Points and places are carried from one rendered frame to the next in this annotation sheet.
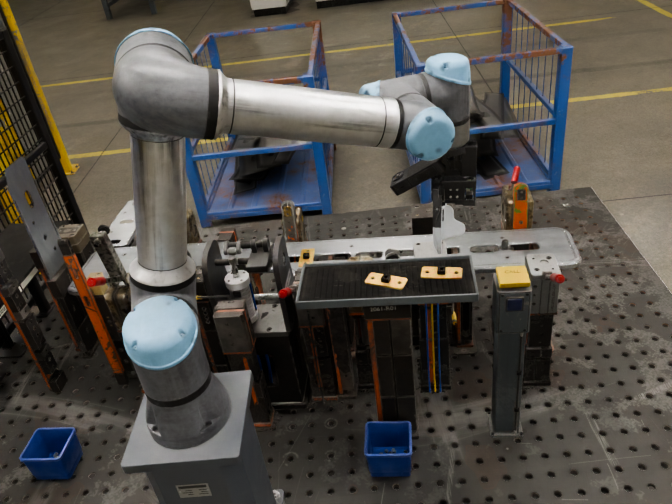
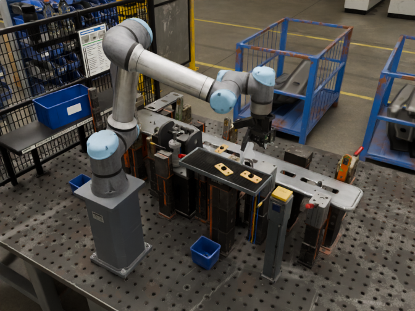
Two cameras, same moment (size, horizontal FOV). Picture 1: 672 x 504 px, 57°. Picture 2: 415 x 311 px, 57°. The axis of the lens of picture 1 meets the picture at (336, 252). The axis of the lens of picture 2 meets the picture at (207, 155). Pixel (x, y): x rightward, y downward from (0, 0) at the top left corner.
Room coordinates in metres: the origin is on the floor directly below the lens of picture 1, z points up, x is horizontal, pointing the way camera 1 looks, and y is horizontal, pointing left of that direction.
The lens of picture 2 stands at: (-0.14, -0.61, 2.07)
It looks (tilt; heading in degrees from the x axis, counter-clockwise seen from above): 33 degrees down; 27
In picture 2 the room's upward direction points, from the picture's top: straight up
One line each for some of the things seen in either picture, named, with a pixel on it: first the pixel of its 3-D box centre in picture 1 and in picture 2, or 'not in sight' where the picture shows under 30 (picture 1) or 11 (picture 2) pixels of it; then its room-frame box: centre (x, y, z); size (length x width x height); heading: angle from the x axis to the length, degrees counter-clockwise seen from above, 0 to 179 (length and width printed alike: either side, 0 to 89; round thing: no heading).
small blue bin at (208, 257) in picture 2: (389, 450); (205, 253); (0.93, -0.06, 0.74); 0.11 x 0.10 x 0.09; 81
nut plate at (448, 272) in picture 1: (441, 271); (251, 176); (1.03, -0.21, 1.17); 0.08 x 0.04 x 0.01; 74
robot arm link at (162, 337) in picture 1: (165, 344); (105, 151); (0.80, 0.31, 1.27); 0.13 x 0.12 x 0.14; 11
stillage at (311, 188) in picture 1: (265, 124); (293, 78); (3.80, 0.34, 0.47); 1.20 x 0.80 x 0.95; 175
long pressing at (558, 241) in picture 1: (314, 257); (225, 150); (1.41, 0.06, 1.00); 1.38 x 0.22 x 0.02; 81
